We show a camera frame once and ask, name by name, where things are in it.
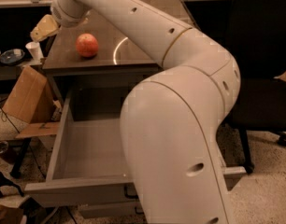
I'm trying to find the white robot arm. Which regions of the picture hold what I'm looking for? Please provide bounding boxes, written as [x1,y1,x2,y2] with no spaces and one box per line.
[26,0,240,224]

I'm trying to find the black office chair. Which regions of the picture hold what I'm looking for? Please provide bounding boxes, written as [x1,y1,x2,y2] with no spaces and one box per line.
[225,0,286,174]

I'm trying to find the white paper cup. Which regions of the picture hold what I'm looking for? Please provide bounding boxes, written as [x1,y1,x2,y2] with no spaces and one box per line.
[25,42,43,61]

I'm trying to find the grey lower drawer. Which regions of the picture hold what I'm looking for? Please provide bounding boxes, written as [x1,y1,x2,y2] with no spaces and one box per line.
[79,201,143,218]

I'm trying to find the open grey top drawer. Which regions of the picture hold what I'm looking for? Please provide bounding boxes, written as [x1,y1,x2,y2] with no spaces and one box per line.
[26,83,244,207]

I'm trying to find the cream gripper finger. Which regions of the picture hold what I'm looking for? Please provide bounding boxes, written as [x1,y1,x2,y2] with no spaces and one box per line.
[30,14,59,42]

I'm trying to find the dark round dish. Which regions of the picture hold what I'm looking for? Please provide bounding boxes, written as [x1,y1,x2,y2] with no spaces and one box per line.
[0,49,25,66]

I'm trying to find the grey drawer cabinet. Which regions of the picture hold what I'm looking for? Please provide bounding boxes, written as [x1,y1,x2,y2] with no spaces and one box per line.
[42,0,200,105]

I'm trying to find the low side shelf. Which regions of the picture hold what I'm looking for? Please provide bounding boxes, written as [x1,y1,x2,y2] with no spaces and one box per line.
[0,60,43,81]

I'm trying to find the black stand legs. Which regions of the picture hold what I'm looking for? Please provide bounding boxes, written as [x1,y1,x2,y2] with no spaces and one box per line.
[0,171,24,198]

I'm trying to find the brown cardboard box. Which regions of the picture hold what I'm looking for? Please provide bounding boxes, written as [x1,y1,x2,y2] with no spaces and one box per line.
[3,66,59,139]

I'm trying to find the red apple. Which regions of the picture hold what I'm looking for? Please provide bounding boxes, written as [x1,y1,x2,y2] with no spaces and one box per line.
[76,34,99,58]

